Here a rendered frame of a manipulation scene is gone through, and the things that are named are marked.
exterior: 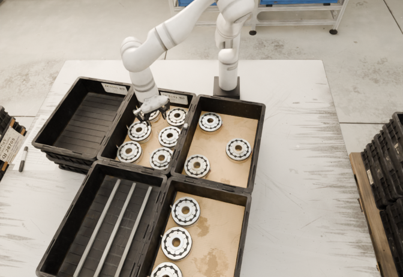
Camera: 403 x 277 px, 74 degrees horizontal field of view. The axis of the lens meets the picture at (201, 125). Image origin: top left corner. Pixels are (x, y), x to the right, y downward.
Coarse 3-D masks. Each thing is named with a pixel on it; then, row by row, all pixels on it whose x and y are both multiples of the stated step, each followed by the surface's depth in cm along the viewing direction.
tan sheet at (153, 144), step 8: (136, 120) 123; (160, 120) 123; (152, 128) 120; (160, 128) 120; (152, 136) 118; (144, 144) 115; (152, 144) 115; (144, 152) 113; (144, 160) 111; (160, 160) 111
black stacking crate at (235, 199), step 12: (168, 192) 93; (192, 192) 100; (204, 192) 96; (216, 192) 93; (168, 204) 96; (240, 204) 97; (168, 216) 97; (156, 228) 87; (156, 240) 89; (156, 252) 91; (144, 264) 81; (144, 276) 83
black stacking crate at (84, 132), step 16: (80, 80) 129; (80, 96) 131; (96, 96) 134; (112, 96) 133; (64, 112) 122; (80, 112) 129; (96, 112) 128; (112, 112) 127; (48, 128) 114; (64, 128) 124; (80, 128) 123; (96, 128) 122; (48, 144) 116; (64, 144) 118; (80, 144) 118; (96, 144) 117; (64, 160) 114; (80, 160) 108
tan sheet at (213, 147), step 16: (224, 128) 117; (240, 128) 117; (256, 128) 116; (192, 144) 114; (208, 144) 113; (224, 144) 113; (224, 160) 109; (208, 176) 105; (224, 176) 104; (240, 176) 104
